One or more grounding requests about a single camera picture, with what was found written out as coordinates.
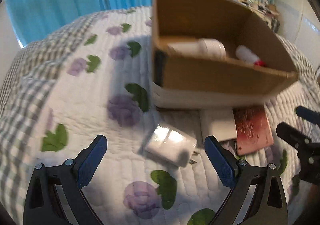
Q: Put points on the white floral quilt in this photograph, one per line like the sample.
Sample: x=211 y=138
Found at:
x=103 y=88

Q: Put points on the white box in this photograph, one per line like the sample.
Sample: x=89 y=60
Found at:
x=218 y=122

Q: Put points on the red patterned box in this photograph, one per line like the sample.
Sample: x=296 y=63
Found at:
x=253 y=129

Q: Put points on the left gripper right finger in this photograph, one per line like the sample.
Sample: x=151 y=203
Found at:
x=268 y=204

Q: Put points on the white bottle red cap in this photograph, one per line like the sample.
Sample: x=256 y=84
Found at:
x=246 y=55

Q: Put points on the white cream bottle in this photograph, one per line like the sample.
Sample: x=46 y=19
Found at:
x=206 y=46

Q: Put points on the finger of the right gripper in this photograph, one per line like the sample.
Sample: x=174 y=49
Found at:
x=299 y=141
x=308 y=115

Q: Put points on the white charger block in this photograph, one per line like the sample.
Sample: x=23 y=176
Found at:
x=171 y=144

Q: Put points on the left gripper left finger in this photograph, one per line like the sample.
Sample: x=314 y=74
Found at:
x=42 y=202

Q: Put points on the open cardboard box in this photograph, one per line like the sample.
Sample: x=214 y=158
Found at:
x=196 y=82

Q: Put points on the white louvered wardrobe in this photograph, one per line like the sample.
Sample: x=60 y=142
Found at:
x=299 y=24

